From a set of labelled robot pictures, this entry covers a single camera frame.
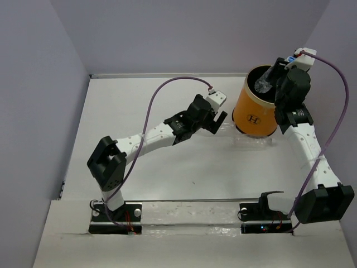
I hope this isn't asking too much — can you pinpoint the clear bottle long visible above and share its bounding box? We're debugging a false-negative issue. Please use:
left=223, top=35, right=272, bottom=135
left=254, top=56, right=296, bottom=94

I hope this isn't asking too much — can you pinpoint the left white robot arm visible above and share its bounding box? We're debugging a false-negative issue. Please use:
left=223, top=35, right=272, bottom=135
left=86, top=91, right=227, bottom=224

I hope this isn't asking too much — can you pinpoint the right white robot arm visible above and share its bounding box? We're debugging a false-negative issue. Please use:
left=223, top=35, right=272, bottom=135
left=257, top=55, right=355, bottom=224

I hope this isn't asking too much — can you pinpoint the clear bottle near bin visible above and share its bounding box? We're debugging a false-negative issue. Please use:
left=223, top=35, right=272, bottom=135
left=230, top=136, right=275, bottom=151

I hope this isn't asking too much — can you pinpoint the orange cylindrical bin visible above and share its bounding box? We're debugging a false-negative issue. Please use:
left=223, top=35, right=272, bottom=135
left=231, top=65, right=277, bottom=137

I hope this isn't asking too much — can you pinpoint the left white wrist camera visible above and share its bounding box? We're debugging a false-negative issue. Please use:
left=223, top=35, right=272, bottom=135
left=205, top=91, right=227, bottom=110

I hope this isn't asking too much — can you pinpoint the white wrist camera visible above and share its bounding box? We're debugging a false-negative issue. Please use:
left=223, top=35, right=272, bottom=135
left=285, top=47, right=317, bottom=72
left=205, top=91, right=227, bottom=110

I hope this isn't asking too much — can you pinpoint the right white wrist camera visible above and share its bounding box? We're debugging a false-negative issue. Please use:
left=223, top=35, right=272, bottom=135
left=285, top=47, right=317, bottom=72

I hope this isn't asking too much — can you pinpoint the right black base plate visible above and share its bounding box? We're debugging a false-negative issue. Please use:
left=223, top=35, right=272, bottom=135
left=237, top=203, right=293, bottom=235

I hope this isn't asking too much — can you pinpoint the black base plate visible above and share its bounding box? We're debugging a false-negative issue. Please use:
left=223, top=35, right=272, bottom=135
left=237, top=203, right=293, bottom=235
left=88, top=200, right=142, bottom=235

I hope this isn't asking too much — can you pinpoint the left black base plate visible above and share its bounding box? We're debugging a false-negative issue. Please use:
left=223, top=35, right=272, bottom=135
left=88, top=200, right=142, bottom=235

